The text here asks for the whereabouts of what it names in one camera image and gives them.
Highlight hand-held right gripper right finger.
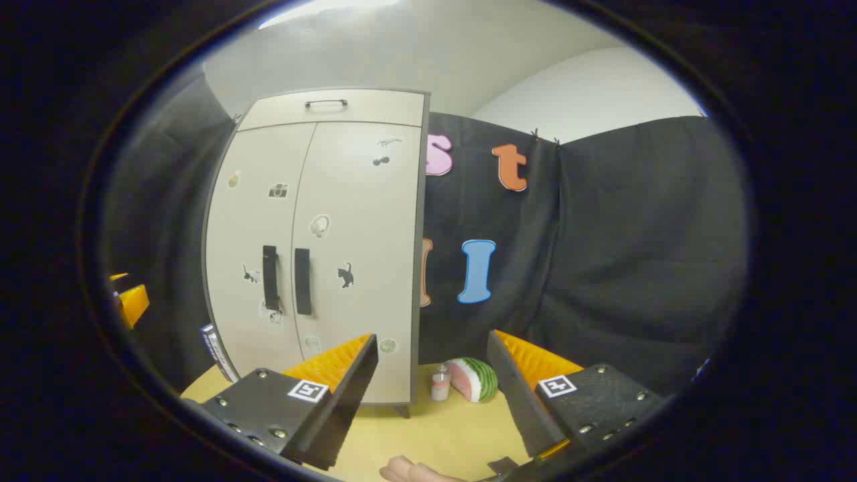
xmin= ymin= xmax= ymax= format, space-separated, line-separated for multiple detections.
xmin=486 ymin=329 xmax=665 ymax=461

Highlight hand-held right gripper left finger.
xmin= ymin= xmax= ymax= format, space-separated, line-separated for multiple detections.
xmin=181 ymin=333 xmax=380 ymax=472

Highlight grey double-door shoe cabinet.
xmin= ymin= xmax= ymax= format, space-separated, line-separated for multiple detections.
xmin=203 ymin=87 xmax=431 ymax=419

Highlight cabinet door black cat sticker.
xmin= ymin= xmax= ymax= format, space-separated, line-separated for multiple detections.
xmin=290 ymin=120 xmax=422 ymax=406

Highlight toy watermelon slice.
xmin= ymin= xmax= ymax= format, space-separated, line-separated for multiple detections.
xmin=445 ymin=357 xmax=499 ymax=404

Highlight blue and white boxes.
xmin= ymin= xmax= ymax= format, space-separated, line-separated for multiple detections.
xmin=200 ymin=323 xmax=240 ymax=384

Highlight black backdrop cloth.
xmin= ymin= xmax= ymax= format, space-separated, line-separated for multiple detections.
xmin=100 ymin=74 xmax=751 ymax=397

